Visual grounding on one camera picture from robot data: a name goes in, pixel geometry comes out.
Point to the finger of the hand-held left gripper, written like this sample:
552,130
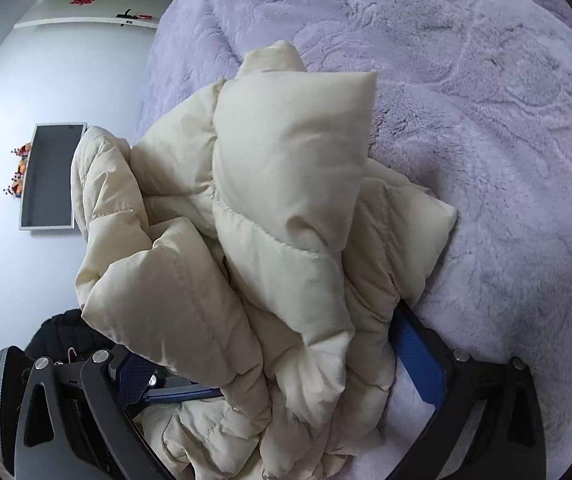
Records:
181,394

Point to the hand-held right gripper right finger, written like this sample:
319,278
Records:
418,355

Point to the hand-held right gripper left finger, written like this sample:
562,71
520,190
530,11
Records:
133,380

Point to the cream puffer jacket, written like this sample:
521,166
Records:
276,200

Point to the person's left forearm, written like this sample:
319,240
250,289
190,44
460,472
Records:
63,332

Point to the purple embossed fleece blanket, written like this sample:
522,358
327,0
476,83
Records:
476,125

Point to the orange flower decoration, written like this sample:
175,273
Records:
20,167

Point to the white-framed wall television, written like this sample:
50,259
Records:
51,175

